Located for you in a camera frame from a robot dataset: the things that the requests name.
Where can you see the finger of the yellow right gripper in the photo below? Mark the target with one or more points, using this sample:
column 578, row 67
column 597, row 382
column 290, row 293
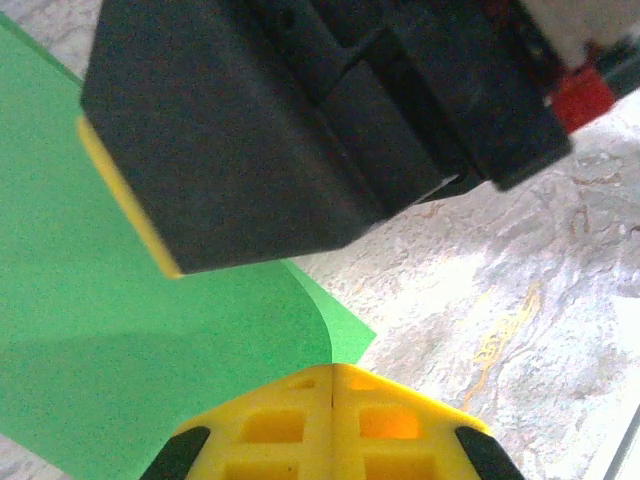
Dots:
column 215, row 150

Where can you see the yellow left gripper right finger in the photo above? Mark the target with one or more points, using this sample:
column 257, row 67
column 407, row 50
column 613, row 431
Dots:
column 390, row 435

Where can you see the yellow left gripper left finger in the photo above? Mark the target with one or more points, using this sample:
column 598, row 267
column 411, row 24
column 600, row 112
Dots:
column 280, row 435

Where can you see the green paper sheet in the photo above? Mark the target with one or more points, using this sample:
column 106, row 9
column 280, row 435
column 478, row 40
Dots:
column 75, row 300

